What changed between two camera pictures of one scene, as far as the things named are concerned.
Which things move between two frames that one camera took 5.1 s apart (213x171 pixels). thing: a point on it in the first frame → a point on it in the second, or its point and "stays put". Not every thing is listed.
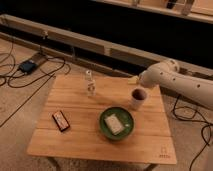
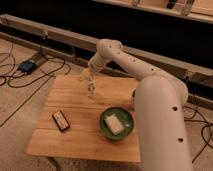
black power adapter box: x=27 y=66 stays put
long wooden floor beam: x=81 y=51 stays put
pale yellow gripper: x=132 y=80 → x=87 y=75
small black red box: x=61 y=121 stays put
